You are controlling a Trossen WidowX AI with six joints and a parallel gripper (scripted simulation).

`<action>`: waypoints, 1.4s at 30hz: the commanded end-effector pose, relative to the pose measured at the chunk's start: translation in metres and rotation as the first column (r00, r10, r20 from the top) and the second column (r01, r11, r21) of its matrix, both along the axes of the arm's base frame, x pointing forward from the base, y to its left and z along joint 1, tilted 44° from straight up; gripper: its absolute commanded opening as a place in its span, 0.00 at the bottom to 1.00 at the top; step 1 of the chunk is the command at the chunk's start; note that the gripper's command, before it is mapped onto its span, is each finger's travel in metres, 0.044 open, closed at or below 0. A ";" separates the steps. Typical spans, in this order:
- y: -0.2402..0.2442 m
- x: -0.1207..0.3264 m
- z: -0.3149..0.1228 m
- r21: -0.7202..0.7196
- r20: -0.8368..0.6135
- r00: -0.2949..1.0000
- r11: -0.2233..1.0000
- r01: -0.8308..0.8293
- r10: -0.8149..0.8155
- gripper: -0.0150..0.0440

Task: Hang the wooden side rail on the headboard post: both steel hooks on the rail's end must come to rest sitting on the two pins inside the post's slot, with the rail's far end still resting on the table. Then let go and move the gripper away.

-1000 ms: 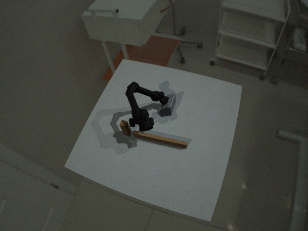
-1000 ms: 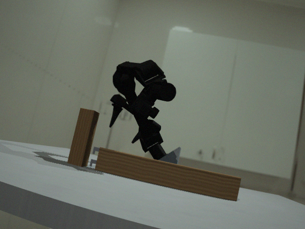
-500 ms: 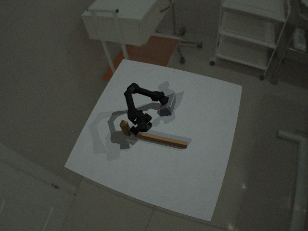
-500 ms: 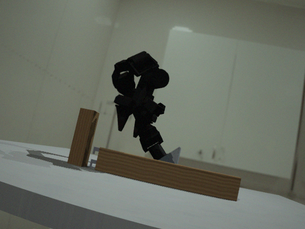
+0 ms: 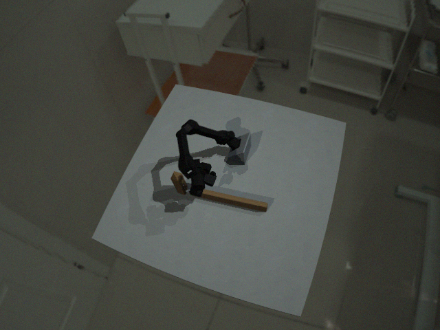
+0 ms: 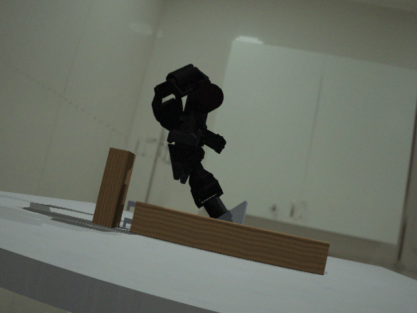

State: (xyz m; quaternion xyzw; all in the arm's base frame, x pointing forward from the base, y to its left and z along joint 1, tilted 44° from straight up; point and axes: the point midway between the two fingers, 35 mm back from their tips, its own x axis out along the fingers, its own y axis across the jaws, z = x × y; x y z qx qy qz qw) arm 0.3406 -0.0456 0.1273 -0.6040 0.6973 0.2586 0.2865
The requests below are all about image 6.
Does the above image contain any brown wooden rail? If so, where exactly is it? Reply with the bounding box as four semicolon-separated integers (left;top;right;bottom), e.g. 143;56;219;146
122;200;330;275

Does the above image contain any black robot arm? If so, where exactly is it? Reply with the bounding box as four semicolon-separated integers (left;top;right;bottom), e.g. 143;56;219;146
152;64;228;218

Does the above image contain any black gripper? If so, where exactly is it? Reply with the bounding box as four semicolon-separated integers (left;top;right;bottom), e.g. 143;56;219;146
167;113;207;184

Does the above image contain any brown wooden post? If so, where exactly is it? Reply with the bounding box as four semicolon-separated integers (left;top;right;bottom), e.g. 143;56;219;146
92;147;136;228

